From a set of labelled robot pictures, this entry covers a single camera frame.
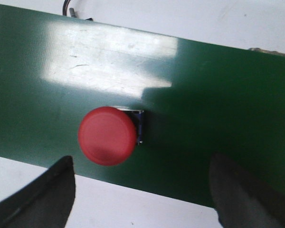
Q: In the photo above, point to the red mushroom push button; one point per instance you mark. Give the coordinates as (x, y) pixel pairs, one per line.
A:
(108, 135)

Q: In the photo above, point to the small black sensor connector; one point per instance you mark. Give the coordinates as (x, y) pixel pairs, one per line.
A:
(66, 9)

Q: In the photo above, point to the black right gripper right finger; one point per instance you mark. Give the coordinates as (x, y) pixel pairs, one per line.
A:
(241, 200)

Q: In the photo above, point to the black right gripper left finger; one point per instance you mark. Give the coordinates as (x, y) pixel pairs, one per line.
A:
(46, 202)

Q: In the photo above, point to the green conveyor belt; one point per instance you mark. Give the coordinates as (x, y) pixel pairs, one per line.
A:
(198, 99)

